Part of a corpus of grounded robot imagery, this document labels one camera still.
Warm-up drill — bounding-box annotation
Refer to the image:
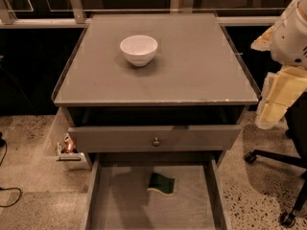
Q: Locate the white ceramic bowl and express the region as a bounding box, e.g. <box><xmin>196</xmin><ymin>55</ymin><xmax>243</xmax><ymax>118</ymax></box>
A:
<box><xmin>120</xmin><ymin>35</ymin><xmax>158</xmax><ymax>67</ymax></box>

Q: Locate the round metal drawer knob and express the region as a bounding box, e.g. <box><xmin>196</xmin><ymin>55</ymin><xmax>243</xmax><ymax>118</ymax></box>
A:
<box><xmin>153</xmin><ymin>137</ymin><xmax>160</xmax><ymax>147</ymax></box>

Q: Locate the black floor cable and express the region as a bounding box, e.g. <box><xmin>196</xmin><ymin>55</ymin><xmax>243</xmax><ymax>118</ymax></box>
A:
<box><xmin>0</xmin><ymin>131</ymin><xmax>23</xmax><ymax>209</ymax></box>

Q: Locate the grey drawer cabinet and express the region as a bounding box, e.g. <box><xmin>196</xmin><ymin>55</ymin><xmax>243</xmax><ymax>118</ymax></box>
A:
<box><xmin>51</xmin><ymin>12</ymin><xmax>262</xmax><ymax>230</ymax></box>

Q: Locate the red can in bin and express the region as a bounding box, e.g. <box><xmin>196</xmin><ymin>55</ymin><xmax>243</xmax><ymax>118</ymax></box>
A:
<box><xmin>64</xmin><ymin>135</ymin><xmax>76</xmax><ymax>153</ymax></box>

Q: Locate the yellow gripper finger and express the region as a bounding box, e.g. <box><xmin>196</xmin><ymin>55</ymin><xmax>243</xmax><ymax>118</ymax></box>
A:
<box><xmin>250</xmin><ymin>27</ymin><xmax>273</xmax><ymax>52</ymax></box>
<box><xmin>255</xmin><ymin>66</ymin><xmax>307</xmax><ymax>129</ymax></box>

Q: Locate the grey open middle drawer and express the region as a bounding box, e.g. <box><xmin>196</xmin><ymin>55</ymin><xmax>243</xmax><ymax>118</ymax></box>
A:
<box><xmin>81</xmin><ymin>151</ymin><xmax>231</xmax><ymax>230</ymax></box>

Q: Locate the clear plastic bin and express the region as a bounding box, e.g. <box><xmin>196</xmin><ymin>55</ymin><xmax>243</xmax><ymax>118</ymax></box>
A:
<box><xmin>43</xmin><ymin>109</ymin><xmax>91</xmax><ymax>170</ymax></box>

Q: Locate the metal window frame rail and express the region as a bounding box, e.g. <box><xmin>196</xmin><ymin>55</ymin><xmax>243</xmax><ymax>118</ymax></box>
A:
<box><xmin>0</xmin><ymin>0</ymin><xmax>292</xmax><ymax>28</ymax></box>

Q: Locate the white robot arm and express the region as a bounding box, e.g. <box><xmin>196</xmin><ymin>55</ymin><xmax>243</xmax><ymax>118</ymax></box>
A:
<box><xmin>250</xmin><ymin>0</ymin><xmax>307</xmax><ymax>129</ymax></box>

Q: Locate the grey top drawer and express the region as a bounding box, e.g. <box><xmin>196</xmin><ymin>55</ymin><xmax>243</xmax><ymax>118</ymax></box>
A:
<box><xmin>68</xmin><ymin>125</ymin><xmax>241</xmax><ymax>153</ymax></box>

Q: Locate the green and yellow sponge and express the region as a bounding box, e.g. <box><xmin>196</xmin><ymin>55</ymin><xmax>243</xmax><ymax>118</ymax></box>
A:
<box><xmin>148</xmin><ymin>172</ymin><xmax>176</xmax><ymax>196</ymax></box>

